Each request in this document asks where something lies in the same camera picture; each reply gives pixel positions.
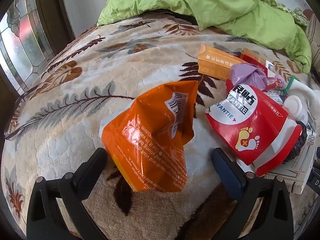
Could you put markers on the dark wooden window frame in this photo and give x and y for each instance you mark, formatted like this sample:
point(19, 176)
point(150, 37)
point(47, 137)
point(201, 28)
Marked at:
point(50, 12)

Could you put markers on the white plastic bottle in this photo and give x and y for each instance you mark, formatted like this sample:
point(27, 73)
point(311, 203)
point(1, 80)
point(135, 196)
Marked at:
point(303, 87)
point(295, 107)

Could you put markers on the green quilt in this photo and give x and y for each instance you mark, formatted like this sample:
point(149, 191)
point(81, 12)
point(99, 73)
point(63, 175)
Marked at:
point(225, 5)

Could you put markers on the orange cardboard box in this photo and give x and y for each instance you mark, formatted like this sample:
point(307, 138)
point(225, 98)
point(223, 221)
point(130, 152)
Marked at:
point(215, 65)

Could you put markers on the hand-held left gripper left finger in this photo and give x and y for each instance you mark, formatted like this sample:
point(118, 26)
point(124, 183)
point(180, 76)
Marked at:
point(93, 164)

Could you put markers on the red foot print pouch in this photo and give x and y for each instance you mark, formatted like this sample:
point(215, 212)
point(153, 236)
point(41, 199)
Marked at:
point(255, 125)

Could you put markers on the stained glass window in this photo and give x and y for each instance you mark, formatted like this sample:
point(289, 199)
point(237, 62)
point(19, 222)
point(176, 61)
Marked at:
point(20, 37)

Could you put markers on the leaf printed blanket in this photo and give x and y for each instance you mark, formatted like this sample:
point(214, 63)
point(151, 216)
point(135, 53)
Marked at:
point(87, 67)

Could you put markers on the red cigarette box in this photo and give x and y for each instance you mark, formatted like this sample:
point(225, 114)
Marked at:
point(252, 57)

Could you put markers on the orange foil bag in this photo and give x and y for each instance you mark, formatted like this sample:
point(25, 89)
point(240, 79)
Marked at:
point(150, 140)

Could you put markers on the purple plastic bag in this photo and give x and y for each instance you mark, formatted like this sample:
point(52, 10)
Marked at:
point(245, 75)

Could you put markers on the black plastic bag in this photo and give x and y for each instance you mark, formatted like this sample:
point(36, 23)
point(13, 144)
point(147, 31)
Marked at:
point(301, 140)

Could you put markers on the white cardboard box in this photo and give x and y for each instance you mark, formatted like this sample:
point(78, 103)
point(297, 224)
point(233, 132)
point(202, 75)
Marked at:
point(297, 172)

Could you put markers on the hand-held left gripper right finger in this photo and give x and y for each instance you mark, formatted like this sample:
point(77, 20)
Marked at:
point(225, 170)

